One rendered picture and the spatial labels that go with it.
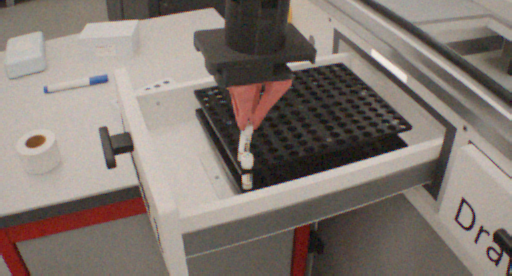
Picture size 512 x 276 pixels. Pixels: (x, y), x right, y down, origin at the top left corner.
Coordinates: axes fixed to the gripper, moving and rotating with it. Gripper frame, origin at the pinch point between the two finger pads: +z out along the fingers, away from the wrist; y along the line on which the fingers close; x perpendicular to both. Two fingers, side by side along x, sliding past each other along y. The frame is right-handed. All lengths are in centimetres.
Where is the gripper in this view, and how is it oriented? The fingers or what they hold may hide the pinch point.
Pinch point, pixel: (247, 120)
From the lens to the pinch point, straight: 51.3
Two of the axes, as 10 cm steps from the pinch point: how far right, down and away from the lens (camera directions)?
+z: -0.8, 7.9, 6.1
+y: -9.4, 1.5, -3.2
